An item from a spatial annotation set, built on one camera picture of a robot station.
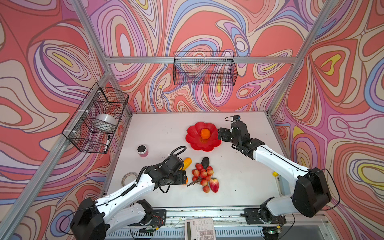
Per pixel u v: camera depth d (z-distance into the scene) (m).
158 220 0.72
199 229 0.69
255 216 0.73
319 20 0.73
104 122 0.70
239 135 0.63
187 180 0.86
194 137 1.04
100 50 0.83
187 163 0.89
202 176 0.80
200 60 0.88
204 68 0.96
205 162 0.90
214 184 0.80
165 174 0.61
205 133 1.01
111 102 0.99
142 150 0.92
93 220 0.39
